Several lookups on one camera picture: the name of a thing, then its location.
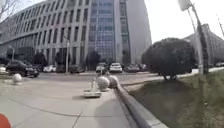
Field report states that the street lamp pole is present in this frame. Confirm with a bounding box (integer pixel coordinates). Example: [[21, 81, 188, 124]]
[[63, 36, 71, 74]]

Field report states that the black car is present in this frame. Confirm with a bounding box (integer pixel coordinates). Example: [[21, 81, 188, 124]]
[[5, 59, 41, 78]]

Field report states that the stone sphere bollard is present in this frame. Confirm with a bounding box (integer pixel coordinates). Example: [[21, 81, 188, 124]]
[[12, 73, 23, 84], [96, 75, 111, 91], [108, 75, 119, 89]]

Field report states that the red object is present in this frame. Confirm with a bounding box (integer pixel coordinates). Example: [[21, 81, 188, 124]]
[[0, 113, 12, 128]]

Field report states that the pole with sign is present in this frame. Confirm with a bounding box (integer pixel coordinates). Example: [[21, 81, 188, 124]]
[[177, 0, 210, 75]]

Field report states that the row of parked cars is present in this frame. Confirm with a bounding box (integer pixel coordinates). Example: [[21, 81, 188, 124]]
[[42, 61, 149, 74]]

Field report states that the large grey office building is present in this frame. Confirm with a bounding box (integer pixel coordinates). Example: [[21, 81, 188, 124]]
[[0, 0, 153, 66]]

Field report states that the bare tree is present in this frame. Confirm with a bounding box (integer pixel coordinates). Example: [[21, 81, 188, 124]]
[[0, 0, 21, 24]]

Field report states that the grass patch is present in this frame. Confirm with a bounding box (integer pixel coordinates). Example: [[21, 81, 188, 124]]
[[128, 69, 224, 128]]

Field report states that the round trimmed bush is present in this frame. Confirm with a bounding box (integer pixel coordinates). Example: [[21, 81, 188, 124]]
[[141, 37, 197, 81]]

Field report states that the grey stone kerb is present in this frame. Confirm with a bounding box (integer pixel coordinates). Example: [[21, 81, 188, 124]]
[[113, 79, 169, 128]]

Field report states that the grey concrete pavement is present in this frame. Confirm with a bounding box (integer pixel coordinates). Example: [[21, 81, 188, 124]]
[[0, 77, 134, 128]]

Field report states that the grey asphalt road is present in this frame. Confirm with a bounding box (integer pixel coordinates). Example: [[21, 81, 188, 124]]
[[0, 66, 224, 83]]

